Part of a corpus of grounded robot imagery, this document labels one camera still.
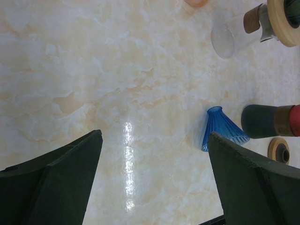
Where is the dark carafe with red lid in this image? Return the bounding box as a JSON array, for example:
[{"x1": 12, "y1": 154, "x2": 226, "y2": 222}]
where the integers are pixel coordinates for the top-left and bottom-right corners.
[{"x1": 241, "y1": 105, "x2": 300, "y2": 139}]

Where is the clear glass carafe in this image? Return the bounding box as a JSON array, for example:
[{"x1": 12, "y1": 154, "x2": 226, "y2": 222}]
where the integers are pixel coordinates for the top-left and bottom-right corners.
[{"x1": 211, "y1": 3, "x2": 277, "y2": 59}]

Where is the blue glass dripper cone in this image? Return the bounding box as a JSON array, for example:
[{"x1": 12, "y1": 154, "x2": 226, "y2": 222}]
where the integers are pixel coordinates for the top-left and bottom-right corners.
[
  {"x1": 201, "y1": 106, "x2": 250, "y2": 152},
  {"x1": 284, "y1": 0, "x2": 300, "y2": 26}
]

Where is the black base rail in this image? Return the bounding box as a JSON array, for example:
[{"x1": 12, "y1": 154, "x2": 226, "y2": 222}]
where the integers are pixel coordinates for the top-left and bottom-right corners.
[{"x1": 199, "y1": 215, "x2": 226, "y2": 225}]

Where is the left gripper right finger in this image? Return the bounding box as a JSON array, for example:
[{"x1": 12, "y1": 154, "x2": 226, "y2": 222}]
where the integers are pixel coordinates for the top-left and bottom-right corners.
[{"x1": 208, "y1": 132, "x2": 300, "y2": 225}]

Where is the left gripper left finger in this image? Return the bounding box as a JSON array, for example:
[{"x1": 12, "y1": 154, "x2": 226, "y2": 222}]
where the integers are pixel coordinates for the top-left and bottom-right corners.
[{"x1": 0, "y1": 130, "x2": 103, "y2": 225}]

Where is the pink detergent bottle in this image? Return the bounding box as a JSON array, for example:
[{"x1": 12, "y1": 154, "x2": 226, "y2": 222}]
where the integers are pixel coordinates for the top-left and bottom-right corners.
[{"x1": 184, "y1": 0, "x2": 209, "y2": 8}]

